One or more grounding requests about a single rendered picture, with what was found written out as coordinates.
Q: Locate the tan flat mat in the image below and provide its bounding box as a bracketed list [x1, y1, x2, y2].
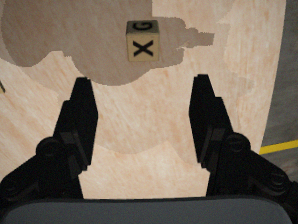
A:
[0, 81, 5, 94]

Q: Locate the beige letter block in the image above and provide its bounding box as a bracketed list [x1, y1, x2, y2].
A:
[126, 20, 160, 62]

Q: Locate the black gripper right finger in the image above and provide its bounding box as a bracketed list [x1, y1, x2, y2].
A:
[189, 74, 298, 224]

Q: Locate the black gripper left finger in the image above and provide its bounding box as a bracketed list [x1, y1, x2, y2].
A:
[0, 77, 98, 220]

